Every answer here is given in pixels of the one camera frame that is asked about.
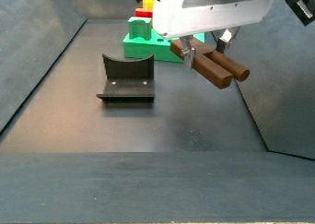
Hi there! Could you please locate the brown square-circle object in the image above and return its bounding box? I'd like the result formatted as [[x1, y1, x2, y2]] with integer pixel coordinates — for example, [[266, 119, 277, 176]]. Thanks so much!
[[169, 38, 251, 90]]

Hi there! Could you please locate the yellow rectangular block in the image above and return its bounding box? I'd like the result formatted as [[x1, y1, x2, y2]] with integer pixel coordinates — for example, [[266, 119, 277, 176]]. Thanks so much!
[[143, 0, 155, 11]]

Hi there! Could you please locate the red block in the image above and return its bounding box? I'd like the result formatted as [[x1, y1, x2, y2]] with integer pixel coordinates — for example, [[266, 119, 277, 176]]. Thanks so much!
[[134, 8, 153, 18]]

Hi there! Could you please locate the green notched block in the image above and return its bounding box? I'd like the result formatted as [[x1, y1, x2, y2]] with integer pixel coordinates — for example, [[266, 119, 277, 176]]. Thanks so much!
[[129, 17, 151, 41]]

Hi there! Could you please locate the green shape-sorter base block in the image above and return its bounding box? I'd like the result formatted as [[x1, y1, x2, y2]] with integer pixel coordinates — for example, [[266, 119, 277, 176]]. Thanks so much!
[[122, 16, 207, 64]]

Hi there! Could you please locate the dark curved fixture stand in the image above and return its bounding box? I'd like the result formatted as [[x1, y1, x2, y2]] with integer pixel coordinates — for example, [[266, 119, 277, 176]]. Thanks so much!
[[97, 54, 155, 100]]

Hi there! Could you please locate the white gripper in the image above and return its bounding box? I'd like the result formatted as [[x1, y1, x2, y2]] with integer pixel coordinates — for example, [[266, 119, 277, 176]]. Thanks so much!
[[153, 0, 274, 69]]

